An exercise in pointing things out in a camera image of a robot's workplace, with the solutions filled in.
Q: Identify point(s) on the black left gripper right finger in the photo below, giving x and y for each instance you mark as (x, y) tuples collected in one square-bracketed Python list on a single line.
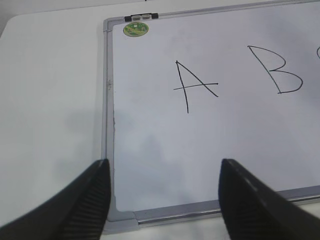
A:
[(253, 211)]

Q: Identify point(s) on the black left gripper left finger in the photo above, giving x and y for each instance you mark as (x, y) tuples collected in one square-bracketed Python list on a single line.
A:
[(78, 212)]

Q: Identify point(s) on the white board with grey frame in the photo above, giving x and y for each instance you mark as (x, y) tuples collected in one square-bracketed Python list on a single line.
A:
[(239, 82)]

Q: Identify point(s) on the round green sticker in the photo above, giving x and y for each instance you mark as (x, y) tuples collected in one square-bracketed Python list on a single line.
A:
[(136, 29)]

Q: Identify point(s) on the black silver hanging clip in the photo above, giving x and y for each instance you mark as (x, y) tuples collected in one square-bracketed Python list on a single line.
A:
[(139, 17)]

